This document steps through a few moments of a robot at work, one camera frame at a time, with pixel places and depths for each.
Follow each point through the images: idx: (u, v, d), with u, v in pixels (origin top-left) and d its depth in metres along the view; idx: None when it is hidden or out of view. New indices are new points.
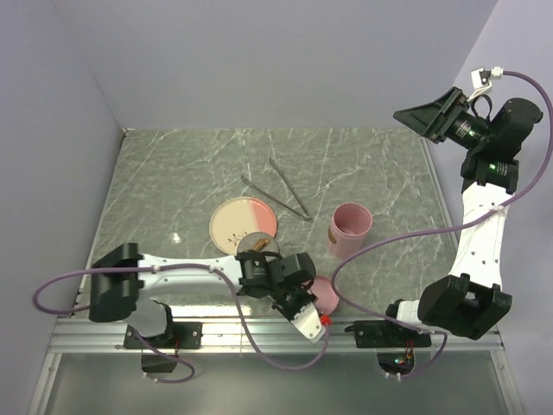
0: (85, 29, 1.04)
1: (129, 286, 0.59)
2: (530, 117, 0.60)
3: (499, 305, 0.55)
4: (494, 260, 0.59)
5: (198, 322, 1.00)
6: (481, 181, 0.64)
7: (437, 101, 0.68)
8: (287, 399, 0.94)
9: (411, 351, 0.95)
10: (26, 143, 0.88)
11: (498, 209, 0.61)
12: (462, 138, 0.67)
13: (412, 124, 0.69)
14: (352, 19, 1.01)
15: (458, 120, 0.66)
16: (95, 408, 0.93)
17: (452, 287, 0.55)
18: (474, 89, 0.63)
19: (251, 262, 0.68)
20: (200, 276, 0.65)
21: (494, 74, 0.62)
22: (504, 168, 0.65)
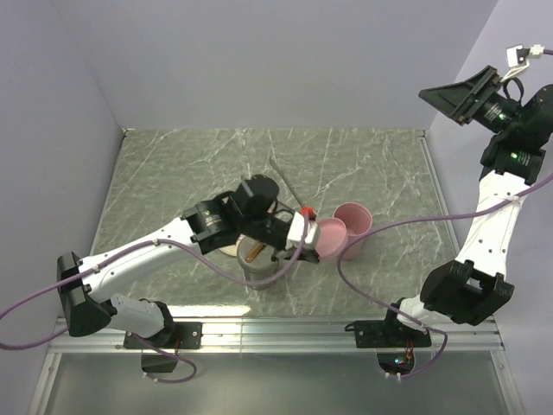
0: (85, 29, 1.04)
1: (78, 294, 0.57)
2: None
3: (498, 294, 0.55)
4: (501, 250, 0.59)
5: (198, 322, 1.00)
6: (499, 170, 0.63)
7: (469, 81, 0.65)
8: (287, 399, 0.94)
9: (411, 351, 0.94)
10: (26, 143, 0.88)
11: (513, 200, 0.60)
12: (491, 122, 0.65)
13: (440, 105, 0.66)
14: (352, 19, 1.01)
15: (490, 101, 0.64)
16: (95, 407, 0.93)
17: (454, 271, 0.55)
18: (510, 68, 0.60)
19: (203, 212, 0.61)
20: (146, 255, 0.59)
21: (533, 54, 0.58)
22: (526, 157, 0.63)
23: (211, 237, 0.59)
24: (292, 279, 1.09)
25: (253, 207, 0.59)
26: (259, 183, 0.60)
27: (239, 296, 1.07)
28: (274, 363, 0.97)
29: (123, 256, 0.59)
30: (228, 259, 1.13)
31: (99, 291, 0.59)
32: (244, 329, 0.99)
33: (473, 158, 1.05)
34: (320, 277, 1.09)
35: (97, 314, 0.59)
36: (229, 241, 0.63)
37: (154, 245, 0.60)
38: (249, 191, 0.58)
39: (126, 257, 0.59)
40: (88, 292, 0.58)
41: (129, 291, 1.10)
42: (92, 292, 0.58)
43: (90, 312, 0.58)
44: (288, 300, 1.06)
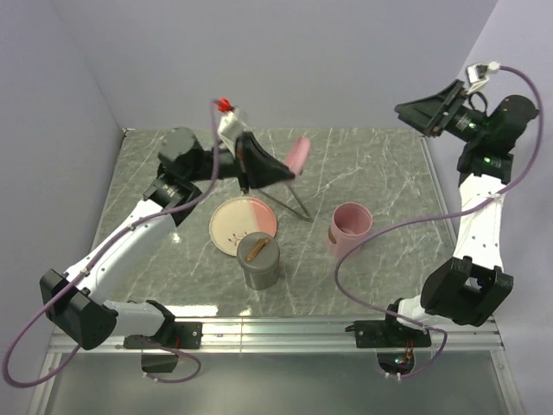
0: (85, 30, 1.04)
1: (79, 299, 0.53)
2: (524, 115, 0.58)
3: (501, 285, 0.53)
4: (494, 244, 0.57)
5: (198, 322, 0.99)
6: (477, 173, 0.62)
7: (439, 95, 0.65)
8: (286, 399, 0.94)
9: (411, 351, 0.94)
10: (26, 144, 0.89)
11: (496, 197, 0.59)
12: (460, 133, 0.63)
13: (409, 119, 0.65)
14: (352, 19, 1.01)
15: (459, 112, 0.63)
16: (95, 407, 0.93)
17: (454, 268, 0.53)
18: (472, 84, 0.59)
19: (162, 186, 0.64)
20: (128, 241, 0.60)
21: (492, 68, 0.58)
22: (499, 162, 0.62)
23: (181, 204, 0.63)
24: (292, 279, 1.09)
25: (191, 162, 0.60)
26: (177, 140, 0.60)
27: (240, 296, 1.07)
28: (274, 364, 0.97)
29: (107, 251, 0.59)
30: (228, 259, 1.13)
31: (98, 292, 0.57)
32: (244, 329, 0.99)
33: None
34: (320, 277, 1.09)
35: (103, 316, 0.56)
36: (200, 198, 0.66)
37: (131, 232, 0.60)
38: (173, 155, 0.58)
39: (111, 251, 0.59)
40: (88, 295, 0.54)
41: (130, 291, 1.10)
42: (92, 295, 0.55)
43: (96, 314, 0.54)
44: (288, 301, 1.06)
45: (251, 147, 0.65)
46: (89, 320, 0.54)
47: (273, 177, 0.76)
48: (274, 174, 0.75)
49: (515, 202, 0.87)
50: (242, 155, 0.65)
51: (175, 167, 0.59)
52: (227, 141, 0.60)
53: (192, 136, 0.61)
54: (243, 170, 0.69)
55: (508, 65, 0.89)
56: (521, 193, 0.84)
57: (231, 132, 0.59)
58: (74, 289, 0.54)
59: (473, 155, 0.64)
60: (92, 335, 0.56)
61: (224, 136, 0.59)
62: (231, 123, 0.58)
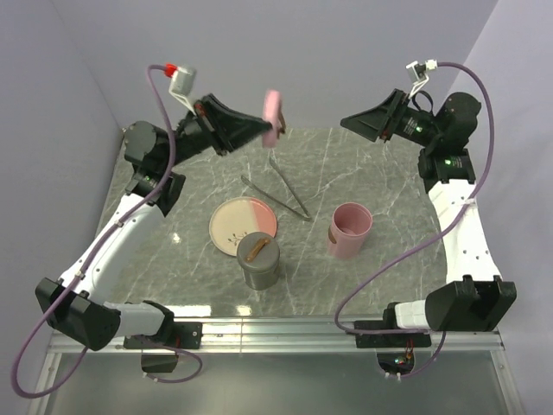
0: (85, 30, 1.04)
1: (80, 303, 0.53)
2: (470, 111, 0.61)
3: (506, 296, 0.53)
4: (486, 251, 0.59)
5: (198, 322, 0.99)
6: (443, 179, 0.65)
7: (382, 105, 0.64)
8: (287, 398, 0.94)
9: (411, 351, 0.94)
10: (26, 144, 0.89)
11: (470, 202, 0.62)
12: (412, 135, 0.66)
13: (361, 129, 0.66)
14: (352, 19, 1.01)
15: (404, 118, 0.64)
16: (95, 407, 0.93)
17: (460, 294, 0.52)
18: (413, 86, 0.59)
19: (143, 179, 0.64)
20: (118, 238, 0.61)
21: (429, 68, 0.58)
22: (460, 162, 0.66)
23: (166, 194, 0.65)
24: (292, 279, 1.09)
25: (160, 154, 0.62)
26: (141, 137, 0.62)
27: (240, 296, 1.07)
28: (274, 364, 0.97)
29: (98, 252, 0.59)
30: (229, 259, 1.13)
31: (97, 293, 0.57)
32: (244, 330, 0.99)
33: (473, 158, 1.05)
34: (320, 277, 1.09)
35: (104, 316, 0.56)
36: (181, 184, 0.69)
37: (119, 228, 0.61)
38: (139, 155, 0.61)
39: (104, 251, 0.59)
40: (87, 296, 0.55)
41: (130, 291, 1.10)
42: (91, 296, 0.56)
43: (98, 313, 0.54)
44: (288, 300, 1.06)
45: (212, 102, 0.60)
46: (93, 322, 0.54)
47: (250, 137, 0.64)
48: (249, 133, 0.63)
49: (516, 202, 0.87)
50: (203, 111, 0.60)
51: (145, 163, 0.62)
52: (183, 99, 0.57)
53: (152, 130, 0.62)
54: (212, 130, 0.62)
55: (509, 65, 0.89)
56: (522, 193, 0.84)
57: (183, 90, 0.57)
58: (72, 293, 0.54)
59: (433, 158, 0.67)
60: (98, 336, 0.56)
61: (176, 94, 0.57)
62: (181, 76, 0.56)
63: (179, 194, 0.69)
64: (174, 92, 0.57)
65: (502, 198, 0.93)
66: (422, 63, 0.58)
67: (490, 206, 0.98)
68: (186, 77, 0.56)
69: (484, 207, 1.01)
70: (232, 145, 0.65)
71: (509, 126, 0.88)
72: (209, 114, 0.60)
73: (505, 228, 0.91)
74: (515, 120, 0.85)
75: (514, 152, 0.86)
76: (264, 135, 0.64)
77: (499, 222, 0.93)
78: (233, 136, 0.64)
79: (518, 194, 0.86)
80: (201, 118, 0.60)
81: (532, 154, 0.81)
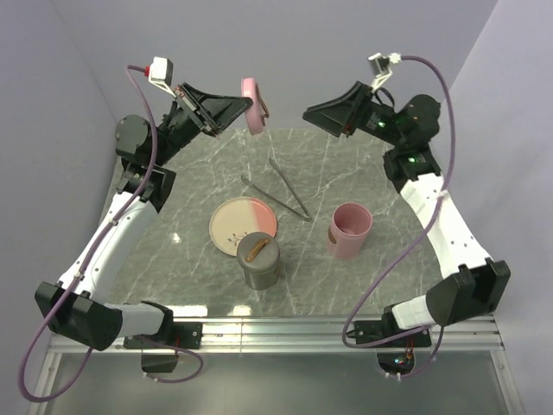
0: (85, 30, 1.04)
1: (81, 303, 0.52)
2: (430, 114, 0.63)
3: (502, 274, 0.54)
4: (471, 237, 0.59)
5: (198, 322, 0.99)
6: (412, 176, 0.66)
7: (346, 98, 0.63)
8: (286, 398, 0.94)
9: (411, 351, 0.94)
10: (26, 144, 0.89)
11: (444, 193, 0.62)
12: (374, 130, 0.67)
13: (324, 124, 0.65)
14: (352, 19, 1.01)
15: (367, 113, 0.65)
16: (95, 407, 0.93)
17: (462, 285, 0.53)
18: (378, 79, 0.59)
19: (132, 177, 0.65)
20: (115, 236, 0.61)
21: (393, 61, 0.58)
22: (423, 158, 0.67)
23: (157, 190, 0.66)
24: (292, 279, 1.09)
25: (150, 147, 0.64)
26: (130, 133, 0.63)
27: (240, 296, 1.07)
28: (274, 363, 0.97)
29: (95, 252, 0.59)
30: (229, 259, 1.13)
31: (98, 292, 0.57)
32: (244, 329, 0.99)
33: (474, 159, 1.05)
34: (320, 277, 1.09)
35: (107, 314, 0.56)
36: (172, 180, 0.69)
37: (114, 227, 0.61)
38: (131, 149, 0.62)
39: (101, 250, 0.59)
40: (89, 296, 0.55)
41: (130, 291, 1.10)
42: (92, 296, 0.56)
43: (99, 312, 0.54)
44: (288, 300, 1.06)
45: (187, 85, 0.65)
46: (97, 322, 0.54)
47: (232, 112, 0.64)
48: (230, 108, 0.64)
49: (517, 203, 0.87)
50: (181, 92, 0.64)
51: (137, 156, 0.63)
52: (163, 84, 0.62)
53: (143, 124, 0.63)
54: (193, 108, 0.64)
55: (509, 65, 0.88)
56: (523, 193, 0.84)
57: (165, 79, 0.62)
58: (72, 295, 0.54)
59: (398, 157, 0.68)
60: (101, 335, 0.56)
61: (155, 78, 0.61)
62: (158, 63, 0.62)
63: (169, 190, 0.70)
64: (154, 78, 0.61)
65: (502, 199, 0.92)
66: (384, 56, 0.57)
67: (490, 206, 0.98)
68: (162, 63, 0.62)
69: (484, 207, 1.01)
70: (217, 123, 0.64)
71: (509, 126, 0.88)
72: (188, 93, 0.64)
73: (505, 228, 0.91)
74: (515, 120, 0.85)
75: (514, 151, 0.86)
76: (246, 109, 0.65)
77: (499, 222, 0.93)
78: (214, 113, 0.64)
79: (518, 194, 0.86)
80: (181, 98, 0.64)
81: (532, 154, 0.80)
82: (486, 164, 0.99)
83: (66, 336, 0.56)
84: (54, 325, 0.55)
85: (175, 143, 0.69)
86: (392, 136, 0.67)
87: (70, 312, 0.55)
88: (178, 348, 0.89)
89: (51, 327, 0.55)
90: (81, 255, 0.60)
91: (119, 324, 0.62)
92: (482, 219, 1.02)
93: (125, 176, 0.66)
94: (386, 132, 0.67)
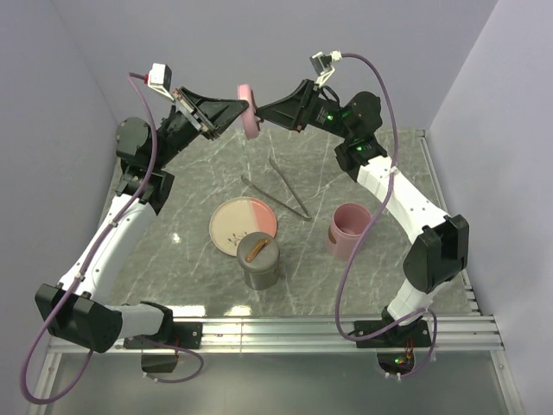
0: (85, 29, 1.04)
1: (83, 303, 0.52)
2: (372, 109, 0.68)
3: (461, 226, 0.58)
4: (427, 202, 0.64)
5: (198, 322, 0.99)
6: (363, 162, 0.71)
7: (295, 95, 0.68)
8: (285, 398, 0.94)
9: (411, 351, 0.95)
10: (26, 144, 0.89)
11: (393, 169, 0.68)
12: (323, 124, 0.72)
13: (277, 119, 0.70)
14: (352, 19, 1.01)
15: (316, 108, 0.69)
16: (95, 406, 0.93)
17: (429, 242, 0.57)
18: (321, 75, 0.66)
19: (131, 180, 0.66)
20: (115, 238, 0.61)
21: (334, 59, 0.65)
22: (370, 145, 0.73)
23: (155, 192, 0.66)
24: (292, 279, 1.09)
25: (150, 149, 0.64)
26: (131, 135, 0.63)
27: (240, 296, 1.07)
28: (274, 363, 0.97)
29: (96, 252, 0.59)
30: (229, 259, 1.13)
31: (98, 293, 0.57)
32: (244, 329, 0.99)
33: (474, 159, 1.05)
34: (320, 277, 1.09)
35: (108, 315, 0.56)
36: (171, 182, 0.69)
37: (114, 228, 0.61)
38: (131, 150, 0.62)
39: (101, 251, 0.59)
40: (90, 297, 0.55)
41: (129, 291, 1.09)
42: (93, 296, 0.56)
43: (101, 314, 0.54)
44: (288, 301, 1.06)
45: (188, 91, 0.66)
46: (98, 321, 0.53)
47: (228, 115, 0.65)
48: (226, 111, 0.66)
49: (516, 204, 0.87)
50: (180, 95, 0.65)
51: (138, 157, 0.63)
52: (162, 88, 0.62)
53: (144, 125, 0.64)
54: (190, 110, 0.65)
55: (509, 65, 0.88)
56: (523, 194, 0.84)
57: (164, 82, 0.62)
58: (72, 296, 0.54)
59: (348, 150, 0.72)
60: (103, 337, 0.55)
61: (154, 83, 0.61)
62: (156, 68, 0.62)
63: (168, 192, 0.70)
64: (153, 83, 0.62)
65: (502, 199, 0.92)
66: (327, 54, 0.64)
67: (491, 205, 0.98)
68: (161, 68, 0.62)
69: (484, 207, 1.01)
70: (213, 124, 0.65)
71: (509, 127, 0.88)
72: (184, 95, 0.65)
73: (505, 229, 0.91)
74: (515, 122, 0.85)
75: (515, 151, 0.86)
76: (242, 111, 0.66)
77: (499, 222, 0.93)
78: (211, 115, 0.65)
79: (518, 193, 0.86)
80: (181, 101, 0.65)
81: (532, 155, 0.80)
82: (486, 165, 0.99)
83: (66, 340, 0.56)
84: (54, 327, 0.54)
85: (174, 146, 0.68)
86: (340, 129, 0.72)
87: (69, 314, 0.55)
88: (178, 348, 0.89)
89: (51, 328, 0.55)
90: (80, 256, 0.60)
91: (121, 324, 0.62)
92: (482, 219, 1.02)
93: (125, 178, 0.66)
94: (334, 125, 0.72)
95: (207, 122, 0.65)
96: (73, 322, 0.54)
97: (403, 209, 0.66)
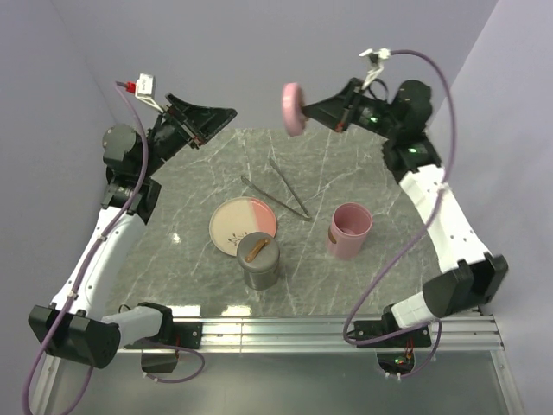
0: (85, 30, 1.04)
1: (79, 322, 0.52)
2: (423, 97, 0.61)
3: (498, 268, 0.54)
4: (470, 233, 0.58)
5: (198, 322, 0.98)
6: (412, 169, 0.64)
7: (340, 94, 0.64)
8: (285, 398, 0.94)
9: (411, 351, 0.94)
10: (26, 145, 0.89)
11: (444, 186, 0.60)
12: (367, 125, 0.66)
13: (320, 120, 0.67)
14: (351, 20, 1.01)
15: (359, 107, 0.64)
16: (95, 406, 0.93)
17: (460, 279, 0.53)
18: (368, 75, 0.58)
19: (117, 190, 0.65)
20: (104, 253, 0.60)
21: (383, 57, 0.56)
22: (423, 148, 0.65)
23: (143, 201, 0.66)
24: (292, 279, 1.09)
25: (137, 155, 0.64)
26: (118, 140, 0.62)
27: (240, 296, 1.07)
28: (274, 363, 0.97)
29: (86, 270, 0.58)
30: (229, 259, 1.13)
31: (93, 309, 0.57)
32: (244, 329, 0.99)
33: (473, 161, 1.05)
34: (320, 277, 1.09)
35: (104, 330, 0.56)
36: (157, 189, 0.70)
37: (104, 243, 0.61)
38: (118, 156, 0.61)
39: (92, 266, 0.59)
40: (85, 315, 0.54)
41: (130, 291, 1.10)
42: (88, 314, 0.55)
43: (98, 328, 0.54)
44: (288, 301, 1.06)
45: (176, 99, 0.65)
46: (95, 338, 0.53)
47: (218, 124, 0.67)
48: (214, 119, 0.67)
49: (516, 205, 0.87)
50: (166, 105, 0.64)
51: (125, 164, 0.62)
52: (150, 99, 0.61)
53: (131, 131, 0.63)
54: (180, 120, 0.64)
55: (508, 67, 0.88)
56: (522, 194, 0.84)
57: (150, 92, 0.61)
58: (66, 315, 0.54)
59: (397, 150, 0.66)
60: (102, 353, 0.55)
61: (143, 94, 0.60)
62: (144, 79, 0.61)
63: (155, 201, 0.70)
64: (141, 94, 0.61)
65: (502, 201, 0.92)
66: (375, 52, 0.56)
67: (490, 206, 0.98)
68: (149, 79, 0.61)
69: (483, 208, 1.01)
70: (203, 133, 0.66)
71: (508, 128, 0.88)
72: (172, 104, 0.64)
73: (505, 230, 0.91)
74: (515, 123, 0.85)
75: (513, 154, 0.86)
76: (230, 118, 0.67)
77: (498, 222, 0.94)
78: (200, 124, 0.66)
79: (518, 194, 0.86)
80: (168, 113, 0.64)
81: (531, 156, 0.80)
82: (486, 167, 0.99)
83: (65, 357, 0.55)
84: (50, 347, 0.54)
85: (161, 156, 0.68)
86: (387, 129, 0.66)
87: (66, 332, 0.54)
88: (179, 348, 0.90)
89: (48, 350, 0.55)
90: (72, 276, 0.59)
91: (118, 339, 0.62)
92: (482, 219, 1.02)
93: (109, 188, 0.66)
94: (379, 125, 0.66)
95: (197, 130, 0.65)
96: (70, 341, 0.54)
97: (441, 234, 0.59)
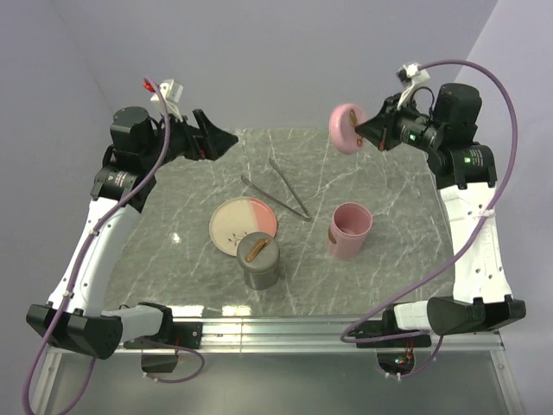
0: (85, 29, 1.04)
1: (77, 320, 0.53)
2: (467, 92, 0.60)
3: (512, 316, 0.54)
4: (498, 270, 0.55)
5: (198, 322, 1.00)
6: (461, 184, 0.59)
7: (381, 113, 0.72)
8: (284, 398, 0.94)
9: (411, 351, 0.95)
10: (25, 145, 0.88)
11: (488, 213, 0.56)
12: (408, 142, 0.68)
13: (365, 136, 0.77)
14: (351, 20, 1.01)
15: (397, 123, 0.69)
16: (95, 405, 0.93)
17: (472, 318, 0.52)
18: (405, 91, 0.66)
19: (107, 180, 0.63)
20: (98, 249, 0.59)
21: (410, 73, 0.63)
22: (479, 159, 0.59)
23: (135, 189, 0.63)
24: (292, 279, 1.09)
25: (143, 132, 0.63)
26: (130, 117, 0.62)
27: (240, 296, 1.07)
28: (273, 363, 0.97)
29: (80, 268, 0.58)
30: (229, 259, 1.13)
31: (91, 308, 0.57)
32: (244, 330, 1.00)
33: None
34: (320, 277, 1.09)
35: (104, 324, 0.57)
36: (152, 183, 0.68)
37: (96, 238, 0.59)
38: (126, 127, 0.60)
39: (86, 262, 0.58)
40: (82, 314, 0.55)
41: (129, 291, 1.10)
42: (85, 312, 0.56)
43: (96, 325, 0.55)
44: (288, 301, 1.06)
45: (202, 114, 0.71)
46: (94, 334, 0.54)
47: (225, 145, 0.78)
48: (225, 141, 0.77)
49: (516, 205, 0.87)
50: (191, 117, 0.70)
51: (130, 140, 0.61)
52: (174, 105, 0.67)
53: (144, 112, 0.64)
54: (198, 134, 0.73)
55: (508, 67, 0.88)
56: (522, 194, 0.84)
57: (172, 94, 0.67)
58: (63, 313, 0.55)
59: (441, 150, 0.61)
60: (104, 345, 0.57)
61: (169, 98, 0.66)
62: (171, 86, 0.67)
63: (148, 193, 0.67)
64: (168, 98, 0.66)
65: (502, 201, 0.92)
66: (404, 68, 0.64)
67: None
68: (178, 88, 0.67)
69: None
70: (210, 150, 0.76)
71: None
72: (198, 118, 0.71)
73: (505, 229, 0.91)
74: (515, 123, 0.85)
75: None
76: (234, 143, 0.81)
77: (499, 222, 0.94)
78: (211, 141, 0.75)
79: (518, 194, 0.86)
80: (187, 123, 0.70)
81: (532, 156, 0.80)
82: None
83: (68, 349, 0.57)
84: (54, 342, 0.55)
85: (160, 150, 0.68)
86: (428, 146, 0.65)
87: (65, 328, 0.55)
88: (179, 348, 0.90)
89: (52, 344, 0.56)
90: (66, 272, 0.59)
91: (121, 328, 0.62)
92: None
93: (102, 174, 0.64)
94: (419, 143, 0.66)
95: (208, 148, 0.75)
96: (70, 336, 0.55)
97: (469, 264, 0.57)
